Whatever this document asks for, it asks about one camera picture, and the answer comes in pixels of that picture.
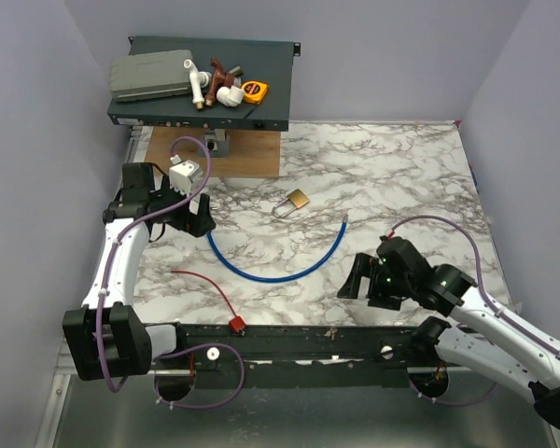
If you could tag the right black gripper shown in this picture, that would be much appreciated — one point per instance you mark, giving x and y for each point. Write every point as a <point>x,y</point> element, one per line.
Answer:
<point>361,267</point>

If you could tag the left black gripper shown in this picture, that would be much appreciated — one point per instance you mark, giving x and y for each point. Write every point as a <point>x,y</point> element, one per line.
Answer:
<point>195,224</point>

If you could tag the brass padlock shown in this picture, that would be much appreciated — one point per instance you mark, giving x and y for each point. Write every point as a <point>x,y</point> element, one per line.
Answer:
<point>294,201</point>

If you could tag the red cable lock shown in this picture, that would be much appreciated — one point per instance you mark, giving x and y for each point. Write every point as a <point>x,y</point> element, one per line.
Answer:
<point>236,324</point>

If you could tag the silver key bunch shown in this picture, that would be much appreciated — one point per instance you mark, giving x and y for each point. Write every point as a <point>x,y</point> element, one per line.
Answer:
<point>331,333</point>

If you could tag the white pipe elbow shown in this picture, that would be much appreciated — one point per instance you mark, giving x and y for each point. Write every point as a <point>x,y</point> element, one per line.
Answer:
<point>230,96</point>

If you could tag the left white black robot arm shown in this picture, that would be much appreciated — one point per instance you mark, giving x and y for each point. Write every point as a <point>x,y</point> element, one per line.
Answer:
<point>105,336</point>

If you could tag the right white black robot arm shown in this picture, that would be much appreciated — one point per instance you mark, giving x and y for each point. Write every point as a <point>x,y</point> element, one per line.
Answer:
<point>473,329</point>

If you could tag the wooden board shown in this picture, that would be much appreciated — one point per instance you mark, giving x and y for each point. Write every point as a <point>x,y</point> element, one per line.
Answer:
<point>253,154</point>

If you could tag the yellow tape measure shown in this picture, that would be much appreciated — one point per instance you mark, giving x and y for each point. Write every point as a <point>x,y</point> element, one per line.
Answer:
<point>254,92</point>

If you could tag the white pipe faucet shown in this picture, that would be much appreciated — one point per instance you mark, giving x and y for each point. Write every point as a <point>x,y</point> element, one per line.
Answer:
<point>198,80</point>

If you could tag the brown tap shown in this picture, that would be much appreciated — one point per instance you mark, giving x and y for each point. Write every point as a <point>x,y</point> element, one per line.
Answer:
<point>220,78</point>

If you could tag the grey plastic case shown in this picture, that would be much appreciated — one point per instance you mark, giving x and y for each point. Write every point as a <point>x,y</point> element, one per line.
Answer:
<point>149,75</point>

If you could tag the small black object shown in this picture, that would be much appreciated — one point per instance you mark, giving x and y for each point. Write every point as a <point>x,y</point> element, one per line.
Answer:
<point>236,71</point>

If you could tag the dark rack server unit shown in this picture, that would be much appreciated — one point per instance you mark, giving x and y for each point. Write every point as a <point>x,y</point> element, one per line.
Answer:
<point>269,62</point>

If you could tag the grey metal bracket stand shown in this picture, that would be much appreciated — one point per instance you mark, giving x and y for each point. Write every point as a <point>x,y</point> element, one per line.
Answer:
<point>217,143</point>

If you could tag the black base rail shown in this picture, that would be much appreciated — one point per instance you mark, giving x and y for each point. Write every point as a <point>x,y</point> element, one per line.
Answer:
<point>302,357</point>

